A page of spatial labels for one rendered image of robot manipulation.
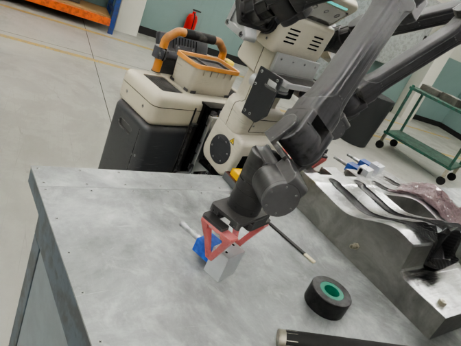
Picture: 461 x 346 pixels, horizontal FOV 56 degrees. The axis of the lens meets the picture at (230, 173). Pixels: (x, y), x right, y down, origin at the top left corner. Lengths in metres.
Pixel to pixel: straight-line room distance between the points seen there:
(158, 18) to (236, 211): 5.82
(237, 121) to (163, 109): 0.28
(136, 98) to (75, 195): 0.80
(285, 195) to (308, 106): 0.15
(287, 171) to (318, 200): 0.48
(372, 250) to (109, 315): 0.59
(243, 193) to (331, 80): 0.23
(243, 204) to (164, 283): 0.18
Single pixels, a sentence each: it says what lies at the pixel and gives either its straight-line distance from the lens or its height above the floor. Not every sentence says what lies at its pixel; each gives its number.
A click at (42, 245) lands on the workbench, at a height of 0.69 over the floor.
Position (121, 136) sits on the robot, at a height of 0.57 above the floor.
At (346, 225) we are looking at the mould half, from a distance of 1.05.
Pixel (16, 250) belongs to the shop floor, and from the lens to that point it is 1.95.
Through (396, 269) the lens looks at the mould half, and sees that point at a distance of 0.98.
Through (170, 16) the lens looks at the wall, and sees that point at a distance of 6.47.
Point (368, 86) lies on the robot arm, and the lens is 1.18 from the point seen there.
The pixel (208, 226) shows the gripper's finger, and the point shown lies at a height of 0.90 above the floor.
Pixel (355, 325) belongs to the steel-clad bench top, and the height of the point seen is 0.80.
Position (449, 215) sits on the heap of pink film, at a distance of 1.40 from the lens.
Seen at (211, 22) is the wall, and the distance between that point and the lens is 6.65.
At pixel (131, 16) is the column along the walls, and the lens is 6.07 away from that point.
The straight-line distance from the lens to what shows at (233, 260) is 0.76.
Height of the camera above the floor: 1.27
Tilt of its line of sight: 24 degrees down
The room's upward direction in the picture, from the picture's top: 24 degrees clockwise
